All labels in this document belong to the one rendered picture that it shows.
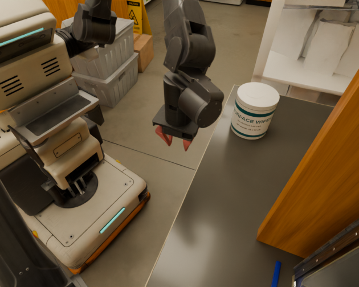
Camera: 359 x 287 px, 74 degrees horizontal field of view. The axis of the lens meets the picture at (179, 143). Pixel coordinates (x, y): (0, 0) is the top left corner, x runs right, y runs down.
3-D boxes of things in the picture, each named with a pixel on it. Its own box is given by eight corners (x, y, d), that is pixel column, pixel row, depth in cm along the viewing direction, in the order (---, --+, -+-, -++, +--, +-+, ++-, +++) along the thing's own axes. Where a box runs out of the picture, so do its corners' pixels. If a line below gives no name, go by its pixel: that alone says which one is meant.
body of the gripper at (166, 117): (194, 139, 51) (196, 114, 45) (151, 127, 53) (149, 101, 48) (204, 121, 55) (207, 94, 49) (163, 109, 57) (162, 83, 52)
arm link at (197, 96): (206, 40, 45) (172, 33, 40) (250, 66, 39) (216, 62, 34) (186, 95, 52) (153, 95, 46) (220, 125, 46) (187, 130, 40)
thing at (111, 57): (139, 53, 247) (135, 19, 223) (106, 83, 210) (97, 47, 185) (105, 45, 258) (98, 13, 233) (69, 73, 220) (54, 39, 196)
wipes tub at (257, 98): (269, 120, 88) (282, 86, 77) (263, 144, 80) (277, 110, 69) (234, 111, 91) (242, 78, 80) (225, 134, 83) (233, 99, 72)
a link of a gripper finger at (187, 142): (190, 162, 57) (191, 135, 50) (163, 153, 59) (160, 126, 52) (199, 142, 61) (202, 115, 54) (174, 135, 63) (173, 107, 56)
